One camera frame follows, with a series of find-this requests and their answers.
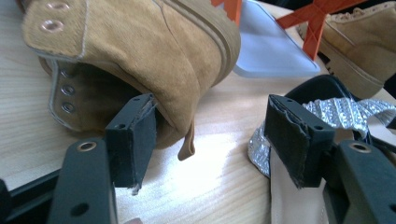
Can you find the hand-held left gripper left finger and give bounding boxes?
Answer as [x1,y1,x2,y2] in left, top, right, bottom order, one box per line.
[46,92,158,224]

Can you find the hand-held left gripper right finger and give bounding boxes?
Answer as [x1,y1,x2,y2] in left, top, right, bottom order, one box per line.
[264,94,396,224]

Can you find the silver strap sandal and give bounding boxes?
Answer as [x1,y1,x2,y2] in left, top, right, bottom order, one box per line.
[247,74,396,224]

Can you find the grey shoe rack orange posts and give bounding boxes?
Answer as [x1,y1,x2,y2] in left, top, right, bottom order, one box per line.
[210,0,368,78]

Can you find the tan suede boot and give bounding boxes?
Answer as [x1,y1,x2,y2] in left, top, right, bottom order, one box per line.
[15,0,242,161]
[295,1,396,100]

